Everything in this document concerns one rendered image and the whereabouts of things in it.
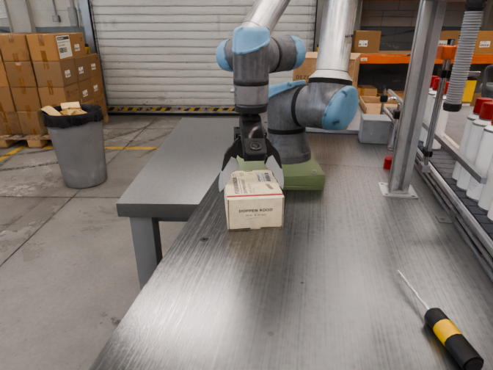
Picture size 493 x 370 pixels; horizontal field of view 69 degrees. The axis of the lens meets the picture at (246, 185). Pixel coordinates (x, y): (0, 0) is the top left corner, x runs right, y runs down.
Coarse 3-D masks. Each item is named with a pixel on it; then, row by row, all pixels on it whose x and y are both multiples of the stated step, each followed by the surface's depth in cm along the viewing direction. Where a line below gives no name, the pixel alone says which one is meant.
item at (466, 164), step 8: (392, 96) 157; (424, 120) 114; (440, 136) 98; (440, 144) 96; (448, 144) 91; (448, 152) 90; (456, 152) 86; (456, 160) 84; (464, 160) 81; (464, 168) 80; (472, 168) 76; (472, 176) 76; (480, 176) 72
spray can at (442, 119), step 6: (444, 96) 106; (432, 102) 109; (432, 108) 109; (444, 114) 108; (438, 120) 109; (444, 120) 109; (438, 126) 109; (444, 126) 110; (426, 132) 113; (438, 132) 110; (444, 132) 111; (426, 138) 113; (438, 144) 112
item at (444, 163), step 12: (396, 108) 168; (420, 144) 118; (432, 156) 107; (444, 156) 107; (444, 168) 98; (444, 180) 92; (456, 192) 84; (468, 204) 79; (480, 216) 74; (492, 228) 70; (492, 240) 66
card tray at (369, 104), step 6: (360, 96) 201; (366, 96) 201; (372, 96) 201; (360, 102) 197; (366, 102) 202; (372, 102) 202; (378, 102) 201; (384, 102) 201; (390, 102) 200; (396, 102) 200; (366, 108) 175; (372, 108) 190; (378, 108) 190; (378, 114) 177
